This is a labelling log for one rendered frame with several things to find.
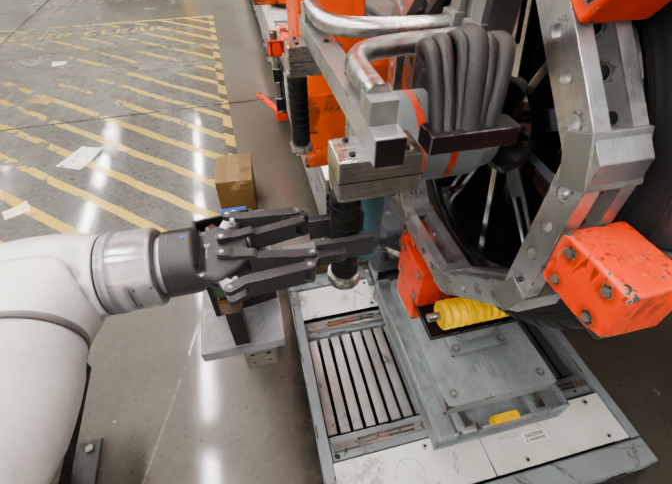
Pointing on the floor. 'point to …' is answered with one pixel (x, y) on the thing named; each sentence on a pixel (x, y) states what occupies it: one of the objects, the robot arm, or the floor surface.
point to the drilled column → (261, 357)
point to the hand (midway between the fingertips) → (341, 235)
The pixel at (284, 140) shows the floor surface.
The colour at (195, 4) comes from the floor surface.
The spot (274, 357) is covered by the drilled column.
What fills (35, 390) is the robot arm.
